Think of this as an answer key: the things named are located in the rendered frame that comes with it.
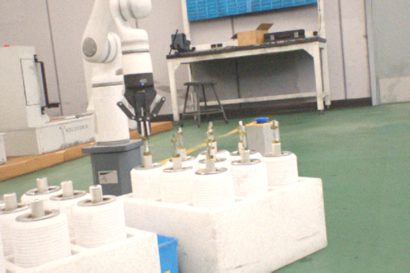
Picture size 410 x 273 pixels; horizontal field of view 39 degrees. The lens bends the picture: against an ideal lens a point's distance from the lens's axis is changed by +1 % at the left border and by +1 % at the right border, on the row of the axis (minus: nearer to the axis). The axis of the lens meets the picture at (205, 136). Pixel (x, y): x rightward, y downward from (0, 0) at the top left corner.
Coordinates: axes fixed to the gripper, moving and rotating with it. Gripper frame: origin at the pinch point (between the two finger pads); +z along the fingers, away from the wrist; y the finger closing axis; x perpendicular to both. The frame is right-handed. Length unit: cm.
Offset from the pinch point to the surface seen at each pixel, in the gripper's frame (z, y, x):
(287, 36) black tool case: -44, 249, 377
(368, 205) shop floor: 35, 75, 13
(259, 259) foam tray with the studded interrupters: 30.9, 17.0, -27.0
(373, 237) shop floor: 35, 55, -17
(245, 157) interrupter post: 8.5, 19.6, -18.2
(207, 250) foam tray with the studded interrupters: 25.6, 4.1, -29.3
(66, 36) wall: -79, 58, 607
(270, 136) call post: 7.6, 39.7, 8.4
